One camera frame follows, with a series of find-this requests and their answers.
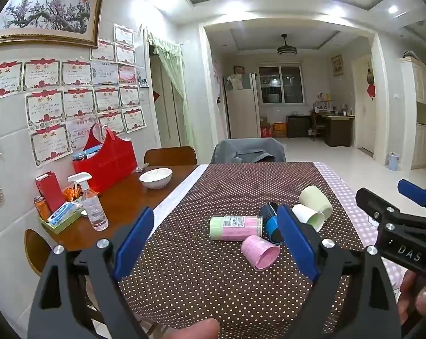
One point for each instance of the small framed picture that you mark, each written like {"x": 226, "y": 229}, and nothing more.
{"x": 336, "y": 64}

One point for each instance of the wrapped pink green cup pack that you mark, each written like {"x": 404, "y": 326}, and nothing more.
{"x": 236, "y": 227}

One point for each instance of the white fridge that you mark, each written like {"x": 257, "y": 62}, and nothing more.
{"x": 241, "y": 113}

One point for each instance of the cream door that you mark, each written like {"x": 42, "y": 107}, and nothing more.
{"x": 361, "y": 113}

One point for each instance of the pale green cup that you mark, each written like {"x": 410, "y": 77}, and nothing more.
{"x": 313, "y": 197}

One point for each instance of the white cup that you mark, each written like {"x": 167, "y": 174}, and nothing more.
{"x": 310, "y": 215}

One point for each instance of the clear spray bottle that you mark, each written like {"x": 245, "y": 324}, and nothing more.
{"x": 93, "y": 208}

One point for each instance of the blue cup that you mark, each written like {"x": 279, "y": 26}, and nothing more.
{"x": 269, "y": 219}

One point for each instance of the ceiling lamp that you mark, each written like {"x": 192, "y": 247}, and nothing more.
{"x": 286, "y": 49}

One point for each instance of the dark wooden desk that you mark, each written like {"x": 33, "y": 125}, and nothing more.
{"x": 338, "y": 130}

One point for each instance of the brown polka dot tablecloth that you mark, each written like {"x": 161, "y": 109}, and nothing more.
{"x": 216, "y": 190}

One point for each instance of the orange can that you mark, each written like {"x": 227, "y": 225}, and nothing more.
{"x": 41, "y": 208}

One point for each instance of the framed blossom painting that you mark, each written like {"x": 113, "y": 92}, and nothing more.
{"x": 47, "y": 10}

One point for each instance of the dark low cabinet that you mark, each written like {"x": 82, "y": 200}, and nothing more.
{"x": 298, "y": 127}

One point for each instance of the blue white toothpaste box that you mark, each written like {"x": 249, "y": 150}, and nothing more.
{"x": 63, "y": 212}

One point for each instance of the pink checked tablecloth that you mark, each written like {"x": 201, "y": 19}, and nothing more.
{"x": 340, "y": 187}

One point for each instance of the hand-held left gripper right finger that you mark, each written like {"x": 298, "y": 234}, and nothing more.
{"x": 297, "y": 243}

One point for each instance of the wall of certificates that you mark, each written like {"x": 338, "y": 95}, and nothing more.
{"x": 78, "y": 95}

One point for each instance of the person's left hand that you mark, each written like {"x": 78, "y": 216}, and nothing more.
{"x": 195, "y": 329}

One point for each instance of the green curtain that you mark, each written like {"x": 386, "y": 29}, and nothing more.
{"x": 172, "y": 63}

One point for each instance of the wooden chair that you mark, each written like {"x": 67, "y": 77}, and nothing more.
{"x": 170, "y": 155}
{"x": 36, "y": 250}

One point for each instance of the person's right hand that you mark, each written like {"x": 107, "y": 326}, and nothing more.
{"x": 419, "y": 296}

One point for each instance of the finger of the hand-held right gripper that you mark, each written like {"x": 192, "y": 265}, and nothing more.
{"x": 414, "y": 192}
{"x": 375, "y": 203}

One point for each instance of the small trash bin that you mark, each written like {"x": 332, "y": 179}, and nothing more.
{"x": 393, "y": 161}

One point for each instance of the orange snack packet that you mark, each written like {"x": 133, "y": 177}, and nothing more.
{"x": 72, "y": 193}

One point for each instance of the orange cardboard box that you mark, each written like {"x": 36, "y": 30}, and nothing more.
{"x": 279, "y": 129}

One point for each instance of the green tray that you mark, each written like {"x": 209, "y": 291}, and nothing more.
{"x": 61, "y": 226}

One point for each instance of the red bag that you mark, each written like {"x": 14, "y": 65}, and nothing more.
{"x": 110, "y": 169}

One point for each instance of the red door ornament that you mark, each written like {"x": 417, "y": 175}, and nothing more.
{"x": 371, "y": 90}

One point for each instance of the red cardboard box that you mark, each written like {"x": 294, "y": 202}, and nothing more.
{"x": 266, "y": 130}

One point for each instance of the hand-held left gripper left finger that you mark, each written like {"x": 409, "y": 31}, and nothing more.
{"x": 135, "y": 243}

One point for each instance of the grey jacket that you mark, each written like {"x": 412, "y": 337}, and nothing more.
{"x": 248, "y": 150}

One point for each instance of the window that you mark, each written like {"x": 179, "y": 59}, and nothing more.
{"x": 280, "y": 83}

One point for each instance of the white bowl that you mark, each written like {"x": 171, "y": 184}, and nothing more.
{"x": 155, "y": 178}

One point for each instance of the pink cup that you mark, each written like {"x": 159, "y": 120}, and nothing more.
{"x": 260, "y": 252}

